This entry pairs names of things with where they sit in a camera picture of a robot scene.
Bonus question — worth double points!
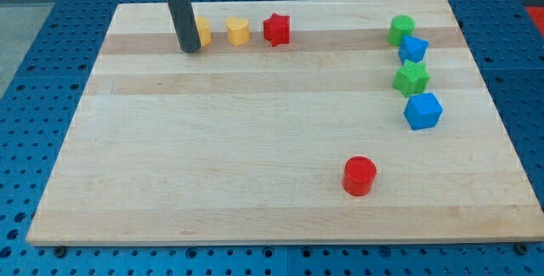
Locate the yellow hexagon block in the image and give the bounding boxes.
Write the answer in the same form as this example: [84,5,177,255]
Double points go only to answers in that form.
[195,16,212,47]

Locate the blue hexagon block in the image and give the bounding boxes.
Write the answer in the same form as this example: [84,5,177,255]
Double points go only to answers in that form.
[403,93,443,130]

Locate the wooden board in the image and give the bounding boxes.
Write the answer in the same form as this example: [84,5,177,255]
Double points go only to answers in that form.
[26,0,543,246]

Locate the red star block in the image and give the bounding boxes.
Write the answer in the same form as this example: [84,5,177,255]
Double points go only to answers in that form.
[263,13,291,47]

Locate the yellow heart block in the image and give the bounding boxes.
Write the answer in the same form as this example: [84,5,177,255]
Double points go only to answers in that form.
[225,16,251,46]

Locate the red cylinder block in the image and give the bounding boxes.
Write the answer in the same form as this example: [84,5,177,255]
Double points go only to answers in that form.
[342,156,377,196]

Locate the green star block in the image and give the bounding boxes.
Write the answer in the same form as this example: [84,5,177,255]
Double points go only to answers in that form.
[393,59,430,98]

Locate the blue pentagon block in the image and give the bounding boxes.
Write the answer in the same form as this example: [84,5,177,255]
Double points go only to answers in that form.
[398,35,429,65]

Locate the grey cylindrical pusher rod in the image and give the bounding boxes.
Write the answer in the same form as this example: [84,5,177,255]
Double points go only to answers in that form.
[167,0,201,54]

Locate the green cylinder block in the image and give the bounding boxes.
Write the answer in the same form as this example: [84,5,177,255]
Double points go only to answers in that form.
[388,14,416,47]

